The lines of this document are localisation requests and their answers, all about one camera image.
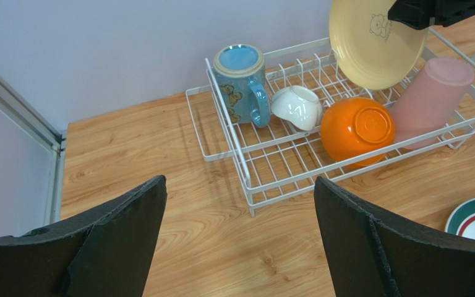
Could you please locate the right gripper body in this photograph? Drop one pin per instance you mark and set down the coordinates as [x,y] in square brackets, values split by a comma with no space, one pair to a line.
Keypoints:
[422,14]

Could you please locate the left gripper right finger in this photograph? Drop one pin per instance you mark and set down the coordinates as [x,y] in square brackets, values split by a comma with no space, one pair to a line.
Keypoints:
[372,251]

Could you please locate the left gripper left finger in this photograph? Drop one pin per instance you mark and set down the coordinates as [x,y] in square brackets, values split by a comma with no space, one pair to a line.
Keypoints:
[104,251]

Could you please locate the yellow plate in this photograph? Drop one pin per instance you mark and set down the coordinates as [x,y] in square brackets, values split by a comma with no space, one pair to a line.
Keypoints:
[372,51]

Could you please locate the pink plastic cup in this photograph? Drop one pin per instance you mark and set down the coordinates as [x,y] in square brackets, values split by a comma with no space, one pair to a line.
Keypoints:
[429,101]

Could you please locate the orange bowl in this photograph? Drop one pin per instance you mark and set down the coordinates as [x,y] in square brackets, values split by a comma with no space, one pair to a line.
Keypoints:
[355,126]

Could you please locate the small white cup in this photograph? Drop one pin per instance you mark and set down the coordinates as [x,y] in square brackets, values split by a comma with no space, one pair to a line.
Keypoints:
[298,105]

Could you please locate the blue butterfly mug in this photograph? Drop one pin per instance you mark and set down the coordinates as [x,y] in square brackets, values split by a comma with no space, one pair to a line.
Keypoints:
[239,71]

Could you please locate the white wire dish rack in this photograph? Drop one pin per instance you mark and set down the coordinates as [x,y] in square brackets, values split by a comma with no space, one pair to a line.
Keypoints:
[280,161]

